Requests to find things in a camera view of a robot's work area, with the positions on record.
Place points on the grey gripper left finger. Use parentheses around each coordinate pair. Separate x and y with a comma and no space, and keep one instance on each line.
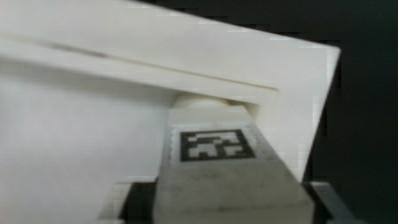
(128,202)

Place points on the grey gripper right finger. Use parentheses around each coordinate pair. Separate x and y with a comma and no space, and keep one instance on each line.
(331,209)

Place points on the white table leg with tag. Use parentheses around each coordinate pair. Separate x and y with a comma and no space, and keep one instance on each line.
(224,183)

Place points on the white square table top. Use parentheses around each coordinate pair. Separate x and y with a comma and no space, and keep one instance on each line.
(84,105)

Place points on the white U-shaped obstacle fence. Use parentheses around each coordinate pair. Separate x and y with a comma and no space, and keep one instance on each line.
(130,41)

